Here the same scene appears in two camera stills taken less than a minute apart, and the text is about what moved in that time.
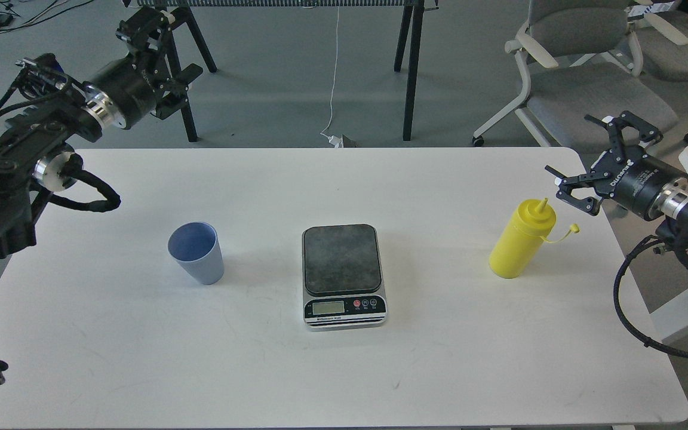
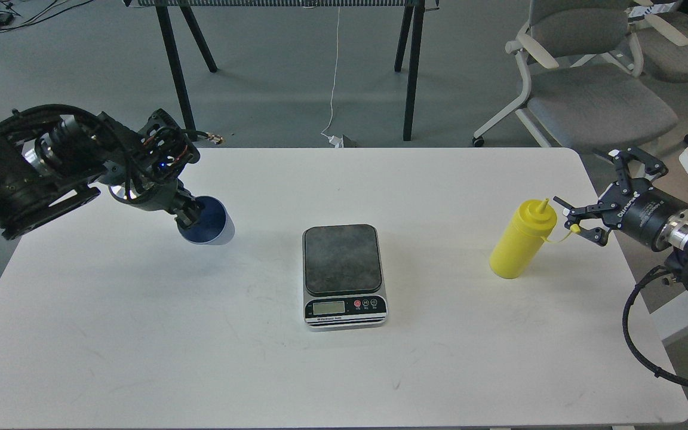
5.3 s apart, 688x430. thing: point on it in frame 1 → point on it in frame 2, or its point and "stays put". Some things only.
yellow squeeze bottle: (531, 223) stays put
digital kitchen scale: (343, 284) stays put
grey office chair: (584, 66) stays put
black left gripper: (125, 91) → (162, 153)
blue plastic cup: (195, 246) → (215, 226)
